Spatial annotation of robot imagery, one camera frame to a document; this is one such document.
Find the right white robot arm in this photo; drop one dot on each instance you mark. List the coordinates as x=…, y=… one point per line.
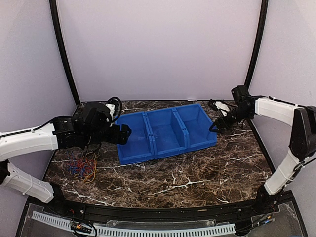
x=294, y=126

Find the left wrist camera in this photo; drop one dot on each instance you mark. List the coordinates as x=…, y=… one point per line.
x=115, y=106

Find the left black frame post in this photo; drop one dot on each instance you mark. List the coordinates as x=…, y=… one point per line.
x=62, y=51

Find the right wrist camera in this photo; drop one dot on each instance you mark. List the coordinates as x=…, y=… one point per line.
x=219, y=105

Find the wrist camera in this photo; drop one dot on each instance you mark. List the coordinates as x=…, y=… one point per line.
x=115, y=106
x=219, y=105

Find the black front rail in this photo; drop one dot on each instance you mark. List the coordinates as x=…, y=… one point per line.
x=221, y=213

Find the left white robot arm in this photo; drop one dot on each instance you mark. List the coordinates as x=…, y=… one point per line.
x=94, y=125

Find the clear acrylic plate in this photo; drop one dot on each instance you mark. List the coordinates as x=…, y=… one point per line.
x=151, y=225

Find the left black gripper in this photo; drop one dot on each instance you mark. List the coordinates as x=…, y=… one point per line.
x=123, y=138

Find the right black frame post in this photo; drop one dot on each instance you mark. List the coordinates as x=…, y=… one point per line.
x=257, y=42

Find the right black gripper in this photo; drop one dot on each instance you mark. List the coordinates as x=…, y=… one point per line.
x=220, y=126

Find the black frame post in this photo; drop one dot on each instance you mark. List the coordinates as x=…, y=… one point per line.
x=62, y=51
x=257, y=42

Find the blue three-compartment plastic bin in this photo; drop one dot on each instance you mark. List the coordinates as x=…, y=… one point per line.
x=165, y=133

